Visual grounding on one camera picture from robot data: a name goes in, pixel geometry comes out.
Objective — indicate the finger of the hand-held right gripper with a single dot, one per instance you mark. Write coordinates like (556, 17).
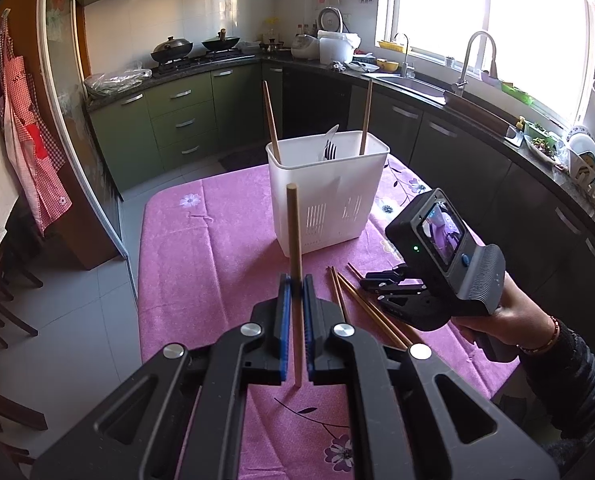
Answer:
(397, 291)
(385, 276)

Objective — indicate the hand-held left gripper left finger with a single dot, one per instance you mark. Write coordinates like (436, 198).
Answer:
(286, 330)

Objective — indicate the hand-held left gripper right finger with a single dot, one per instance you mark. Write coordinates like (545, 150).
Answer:
(307, 330)

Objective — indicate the dark brown wooden chopstick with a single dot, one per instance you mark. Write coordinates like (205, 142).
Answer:
(355, 271)
(377, 310)
(372, 312)
(366, 117)

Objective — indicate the white plastic utensil holder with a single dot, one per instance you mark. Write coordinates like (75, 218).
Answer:
(327, 200)

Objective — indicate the black plastic fork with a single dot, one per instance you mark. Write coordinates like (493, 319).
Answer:
(330, 151)

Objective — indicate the person's right forearm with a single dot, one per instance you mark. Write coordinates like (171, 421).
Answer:
(577, 380)

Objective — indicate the person's right hand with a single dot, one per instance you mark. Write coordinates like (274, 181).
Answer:
(522, 325)

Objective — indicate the pink floral tablecloth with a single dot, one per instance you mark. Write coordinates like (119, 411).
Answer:
(217, 270)

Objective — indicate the dark base cabinets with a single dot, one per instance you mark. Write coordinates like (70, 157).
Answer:
(477, 170)

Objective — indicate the dish of food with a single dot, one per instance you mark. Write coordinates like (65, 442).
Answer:
(542, 147)

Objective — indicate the dish rack with plates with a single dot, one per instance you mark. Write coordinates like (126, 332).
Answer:
(585, 160)

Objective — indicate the steel sink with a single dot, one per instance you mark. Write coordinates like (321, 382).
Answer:
(407, 87)

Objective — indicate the tall steel faucet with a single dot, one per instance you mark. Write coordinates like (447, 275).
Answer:
(460, 80)

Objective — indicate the green tray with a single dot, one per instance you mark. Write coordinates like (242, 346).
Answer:
(517, 94)

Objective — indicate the small steel faucet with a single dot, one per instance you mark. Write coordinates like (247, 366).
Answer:
(406, 62)

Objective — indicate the yellow bowl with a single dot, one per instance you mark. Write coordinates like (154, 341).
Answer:
(387, 65)

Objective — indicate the white plate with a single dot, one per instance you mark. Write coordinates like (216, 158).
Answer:
(365, 66)

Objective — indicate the yellow tray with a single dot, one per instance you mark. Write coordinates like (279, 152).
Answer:
(391, 46)

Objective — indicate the white container with open lid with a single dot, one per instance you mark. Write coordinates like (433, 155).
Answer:
(337, 45)

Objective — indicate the green base cabinets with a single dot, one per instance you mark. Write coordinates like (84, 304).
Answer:
(177, 120)

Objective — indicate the white rice cooker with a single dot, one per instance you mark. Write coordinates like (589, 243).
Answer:
(305, 47)

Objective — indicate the small dark pot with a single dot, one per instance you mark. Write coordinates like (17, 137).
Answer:
(272, 45)

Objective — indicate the kitchen window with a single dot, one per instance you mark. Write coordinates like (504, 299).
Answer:
(477, 5)

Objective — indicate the condiment bottles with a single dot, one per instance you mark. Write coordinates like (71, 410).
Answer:
(307, 29)

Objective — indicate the gas stove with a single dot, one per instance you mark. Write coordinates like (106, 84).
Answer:
(202, 60)

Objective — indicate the dark wooden chairs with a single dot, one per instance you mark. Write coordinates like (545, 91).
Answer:
(2, 310)

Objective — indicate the dark stone countertop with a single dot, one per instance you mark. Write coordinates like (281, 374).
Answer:
(117, 100)

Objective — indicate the black wok with knob lid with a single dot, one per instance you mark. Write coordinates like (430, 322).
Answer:
(220, 42)

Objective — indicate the clear plastic bags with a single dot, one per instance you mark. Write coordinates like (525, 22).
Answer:
(117, 82)

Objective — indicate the black wok with domed lid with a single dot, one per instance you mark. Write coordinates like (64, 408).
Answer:
(171, 49)

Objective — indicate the red checkered apron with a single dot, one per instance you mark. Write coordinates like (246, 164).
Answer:
(27, 135)

